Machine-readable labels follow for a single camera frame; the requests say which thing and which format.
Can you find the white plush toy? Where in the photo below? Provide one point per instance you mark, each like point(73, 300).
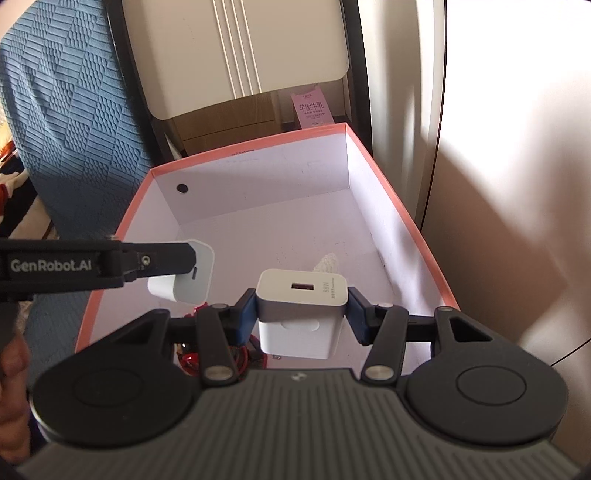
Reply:
point(327, 264)

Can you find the brown cardboard box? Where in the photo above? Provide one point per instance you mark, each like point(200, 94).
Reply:
point(231, 120)

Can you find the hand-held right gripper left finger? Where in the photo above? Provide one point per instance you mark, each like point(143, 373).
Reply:
point(249, 318)

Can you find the blue textured chair cover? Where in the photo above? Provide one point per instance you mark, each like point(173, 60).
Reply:
point(69, 115)

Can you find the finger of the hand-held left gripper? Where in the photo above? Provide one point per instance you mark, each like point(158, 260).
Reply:
point(161, 261)

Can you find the striped blanket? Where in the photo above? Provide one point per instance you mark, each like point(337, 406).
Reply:
point(18, 217)

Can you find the person's left hand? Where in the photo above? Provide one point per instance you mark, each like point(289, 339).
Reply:
point(11, 392)

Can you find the small white charger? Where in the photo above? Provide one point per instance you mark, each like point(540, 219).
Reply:
point(184, 290)

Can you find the pink carton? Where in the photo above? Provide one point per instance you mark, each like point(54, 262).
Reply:
point(311, 108)

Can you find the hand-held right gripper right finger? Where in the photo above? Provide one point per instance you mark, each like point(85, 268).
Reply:
point(356, 318)

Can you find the pink shoe box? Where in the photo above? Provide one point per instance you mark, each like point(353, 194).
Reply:
point(277, 217)

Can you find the large white charger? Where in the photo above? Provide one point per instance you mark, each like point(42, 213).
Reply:
point(300, 323)

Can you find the cream folding chair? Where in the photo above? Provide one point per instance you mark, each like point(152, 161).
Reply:
point(194, 55)

